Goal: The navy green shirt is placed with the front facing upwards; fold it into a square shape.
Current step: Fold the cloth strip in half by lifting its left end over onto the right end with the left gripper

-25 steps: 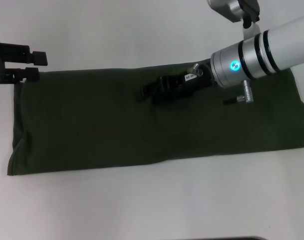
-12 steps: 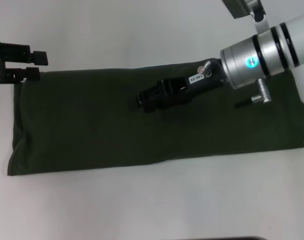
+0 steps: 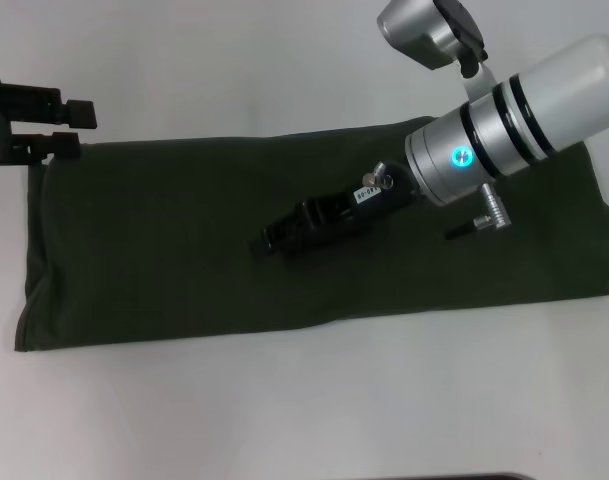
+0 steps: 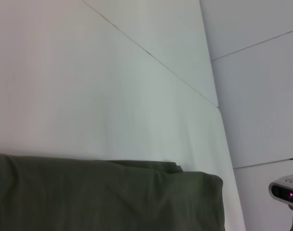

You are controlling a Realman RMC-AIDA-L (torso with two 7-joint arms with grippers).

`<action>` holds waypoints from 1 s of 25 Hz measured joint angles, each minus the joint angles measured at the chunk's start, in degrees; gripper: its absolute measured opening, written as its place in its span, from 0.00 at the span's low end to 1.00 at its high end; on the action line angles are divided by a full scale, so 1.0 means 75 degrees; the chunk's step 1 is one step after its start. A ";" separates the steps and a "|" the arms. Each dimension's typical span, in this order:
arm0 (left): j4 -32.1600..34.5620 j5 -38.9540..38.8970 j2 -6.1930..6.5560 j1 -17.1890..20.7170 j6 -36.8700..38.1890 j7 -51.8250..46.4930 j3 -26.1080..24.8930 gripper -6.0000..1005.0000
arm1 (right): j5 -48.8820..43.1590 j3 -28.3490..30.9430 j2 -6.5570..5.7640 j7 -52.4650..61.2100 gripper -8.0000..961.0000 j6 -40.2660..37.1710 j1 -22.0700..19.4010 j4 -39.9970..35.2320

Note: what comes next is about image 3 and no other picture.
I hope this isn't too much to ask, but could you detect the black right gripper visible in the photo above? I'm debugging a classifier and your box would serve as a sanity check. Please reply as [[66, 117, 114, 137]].
[[248, 159, 425, 264]]

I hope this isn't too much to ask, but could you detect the dark green FREE! t-shirt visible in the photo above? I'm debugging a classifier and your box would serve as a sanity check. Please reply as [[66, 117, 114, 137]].
[[11, 115, 609, 354]]

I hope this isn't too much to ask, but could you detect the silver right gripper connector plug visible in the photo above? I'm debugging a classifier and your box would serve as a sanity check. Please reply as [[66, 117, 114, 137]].
[[471, 182, 510, 232]]

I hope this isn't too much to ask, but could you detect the dark robot torso edge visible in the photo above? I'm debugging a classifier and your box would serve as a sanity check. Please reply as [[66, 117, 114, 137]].
[[293, 472, 528, 480]]

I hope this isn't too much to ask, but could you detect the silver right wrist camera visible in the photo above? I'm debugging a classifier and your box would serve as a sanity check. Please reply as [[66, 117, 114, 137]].
[[375, 0, 490, 80]]

